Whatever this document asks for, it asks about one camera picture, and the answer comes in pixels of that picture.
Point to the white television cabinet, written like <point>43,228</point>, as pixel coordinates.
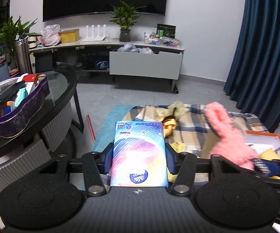
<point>93,44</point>

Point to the pink fuzzy sock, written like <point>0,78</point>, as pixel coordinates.
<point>227,136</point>

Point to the pink white plastic bag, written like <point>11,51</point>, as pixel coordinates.
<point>50,35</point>

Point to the green leafy plant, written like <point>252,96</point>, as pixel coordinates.
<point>8,34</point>

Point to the colourful tissue packet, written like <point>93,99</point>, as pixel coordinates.
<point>140,150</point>

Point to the white router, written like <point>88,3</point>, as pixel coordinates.
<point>93,38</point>

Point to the purple patterned tray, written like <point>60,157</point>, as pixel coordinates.
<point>21,119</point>

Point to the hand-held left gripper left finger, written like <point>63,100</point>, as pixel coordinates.
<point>107,162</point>

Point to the red spiral strip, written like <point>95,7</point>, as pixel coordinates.
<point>90,128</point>

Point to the orange white cardboard box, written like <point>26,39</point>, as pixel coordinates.
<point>263,142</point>

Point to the blue patterned bag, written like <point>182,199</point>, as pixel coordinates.
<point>101,64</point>

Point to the stainless steel flask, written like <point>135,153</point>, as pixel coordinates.
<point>23,58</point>

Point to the blue curtain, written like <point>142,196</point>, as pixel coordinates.
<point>263,53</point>

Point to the white striped jar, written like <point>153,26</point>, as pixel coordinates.
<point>32,42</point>

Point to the teal towel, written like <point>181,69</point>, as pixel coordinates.
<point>106,131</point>

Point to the plaid blanket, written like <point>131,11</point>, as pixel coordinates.
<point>191,126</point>

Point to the black roll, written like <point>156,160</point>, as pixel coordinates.
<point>176,90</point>

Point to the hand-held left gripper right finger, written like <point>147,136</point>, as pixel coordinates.
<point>170,160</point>

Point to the clear plastic storage box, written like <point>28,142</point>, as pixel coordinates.
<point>169,43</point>

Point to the pile of small boxes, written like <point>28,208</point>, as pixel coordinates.
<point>4,87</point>

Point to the grey plastic bag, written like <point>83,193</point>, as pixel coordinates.
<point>146,50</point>
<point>127,48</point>

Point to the black green box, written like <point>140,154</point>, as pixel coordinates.
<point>166,30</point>

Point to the green plant in dark vase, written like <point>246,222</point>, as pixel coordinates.
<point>124,35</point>

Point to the pale yellow floral scarf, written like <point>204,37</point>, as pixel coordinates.
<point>178,108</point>

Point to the round black glass coffee table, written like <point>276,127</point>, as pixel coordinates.
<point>59,89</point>

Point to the yellow box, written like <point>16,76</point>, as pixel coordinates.
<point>70,36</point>

